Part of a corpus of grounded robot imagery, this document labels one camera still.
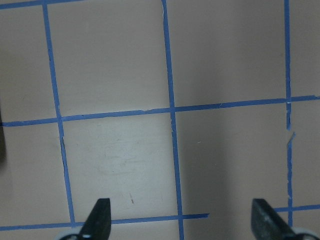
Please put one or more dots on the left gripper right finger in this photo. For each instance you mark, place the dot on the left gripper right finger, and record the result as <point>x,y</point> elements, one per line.
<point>266,224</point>

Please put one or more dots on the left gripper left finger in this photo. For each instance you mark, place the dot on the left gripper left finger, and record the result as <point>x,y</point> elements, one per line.
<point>98,224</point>

